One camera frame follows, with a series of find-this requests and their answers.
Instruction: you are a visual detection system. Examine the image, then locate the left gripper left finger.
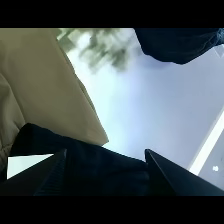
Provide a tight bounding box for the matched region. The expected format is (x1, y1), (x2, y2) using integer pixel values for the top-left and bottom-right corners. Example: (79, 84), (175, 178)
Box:
(0, 148), (68, 197)

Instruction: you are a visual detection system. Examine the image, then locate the beige garment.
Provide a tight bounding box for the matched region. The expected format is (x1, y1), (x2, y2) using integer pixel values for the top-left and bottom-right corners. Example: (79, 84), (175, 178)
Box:
(0, 28), (110, 174)

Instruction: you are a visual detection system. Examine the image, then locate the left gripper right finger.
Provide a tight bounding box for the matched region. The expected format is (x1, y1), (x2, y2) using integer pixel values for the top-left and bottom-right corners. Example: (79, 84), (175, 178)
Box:
(144, 148), (224, 197)

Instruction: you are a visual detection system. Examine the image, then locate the black garment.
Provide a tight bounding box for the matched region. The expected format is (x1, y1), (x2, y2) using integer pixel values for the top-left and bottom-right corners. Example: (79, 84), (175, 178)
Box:
(0, 122), (150, 197)

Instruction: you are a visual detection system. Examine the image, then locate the dark blue garment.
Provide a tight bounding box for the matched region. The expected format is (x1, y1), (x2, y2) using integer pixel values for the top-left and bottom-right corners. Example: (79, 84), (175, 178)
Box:
(133, 28), (224, 65)

